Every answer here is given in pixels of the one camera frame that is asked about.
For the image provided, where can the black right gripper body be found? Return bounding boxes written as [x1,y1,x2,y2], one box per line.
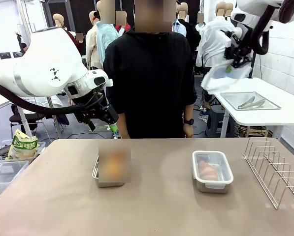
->
[225,45,247,61]

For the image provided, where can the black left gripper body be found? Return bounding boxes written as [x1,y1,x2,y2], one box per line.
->
[74,104,107,125]

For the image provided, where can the perforated metal baking tray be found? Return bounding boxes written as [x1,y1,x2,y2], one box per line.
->
[220,91,282,111]

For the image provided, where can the metal tongs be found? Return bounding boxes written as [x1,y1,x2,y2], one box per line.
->
[237,96,266,109]

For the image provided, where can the golden croissant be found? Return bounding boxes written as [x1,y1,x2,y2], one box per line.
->
[198,159,218,180]
[104,152,128,177]

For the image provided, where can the rectangular steel container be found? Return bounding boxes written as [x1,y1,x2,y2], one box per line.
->
[192,150,233,194]
[92,154,126,188]

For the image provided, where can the person's left forearm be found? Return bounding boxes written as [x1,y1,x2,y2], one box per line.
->
[183,103,195,120]

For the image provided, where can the person's right forearm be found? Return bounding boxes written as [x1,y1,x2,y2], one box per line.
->
[117,112,128,126]

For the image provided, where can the person's right hand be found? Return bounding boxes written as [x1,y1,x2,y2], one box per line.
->
[119,124,131,139]

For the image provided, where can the person's left hand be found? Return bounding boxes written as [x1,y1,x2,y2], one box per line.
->
[183,124,194,139]

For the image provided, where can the black tripod stand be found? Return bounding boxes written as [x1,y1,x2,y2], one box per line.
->
[249,53,257,79]

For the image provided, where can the mannequin in white shirt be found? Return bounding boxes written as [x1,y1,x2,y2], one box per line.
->
[195,1,238,74]

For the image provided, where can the person in black shirt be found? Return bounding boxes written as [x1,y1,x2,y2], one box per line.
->
[102,0,198,139]

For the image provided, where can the grey plastic stool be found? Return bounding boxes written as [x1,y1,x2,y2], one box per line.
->
[205,105,236,138]

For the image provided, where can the clear plastic bin with bag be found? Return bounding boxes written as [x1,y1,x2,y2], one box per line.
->
[0,139,46,163]

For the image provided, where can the mannequin in blue-white shirt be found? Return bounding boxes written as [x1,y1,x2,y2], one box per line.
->
[171,21,187,37]

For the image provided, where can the white side table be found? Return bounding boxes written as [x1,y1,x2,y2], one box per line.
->
[214,77,294,138]

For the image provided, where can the black office chair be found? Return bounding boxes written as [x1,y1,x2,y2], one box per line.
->
[10,104,47,131]

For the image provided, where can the mannequin in cream jacket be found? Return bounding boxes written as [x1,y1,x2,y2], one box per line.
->
[85,11,103,71]

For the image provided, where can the standing background person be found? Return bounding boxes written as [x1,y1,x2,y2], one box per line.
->
[75,32,86,56]

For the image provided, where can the yellow green snack bag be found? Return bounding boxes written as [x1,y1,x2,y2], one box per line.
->
[5,129,40,160]

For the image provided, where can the mannequin in light-blue shirt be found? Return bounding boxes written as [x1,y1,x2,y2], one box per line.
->
[96,0,120,66]

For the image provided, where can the mannequin with red garment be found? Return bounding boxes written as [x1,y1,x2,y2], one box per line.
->
[116,23,131,35]

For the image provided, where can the mannequin in maroon sweater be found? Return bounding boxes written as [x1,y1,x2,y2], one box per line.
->
[52,13,65,29]

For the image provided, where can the clear plastic storage bin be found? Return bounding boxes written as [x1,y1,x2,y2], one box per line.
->
[0,160,30,203]

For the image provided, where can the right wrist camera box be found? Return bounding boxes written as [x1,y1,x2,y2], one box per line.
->
[219,29,233,48]

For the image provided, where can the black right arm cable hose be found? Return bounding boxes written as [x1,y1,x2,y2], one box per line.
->
[250,0,294,55]

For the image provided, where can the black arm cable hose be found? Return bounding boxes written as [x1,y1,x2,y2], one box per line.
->
[250,0,294,55]
[0,80,105,116]

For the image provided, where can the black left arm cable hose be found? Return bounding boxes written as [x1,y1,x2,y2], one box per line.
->
[0,80,105,116]

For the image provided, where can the black camera tripod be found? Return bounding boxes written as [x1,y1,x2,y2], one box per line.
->
[15,33,24,54]

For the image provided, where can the steel wire lid rack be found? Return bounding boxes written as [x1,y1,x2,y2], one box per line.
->
[243,137,294,210]

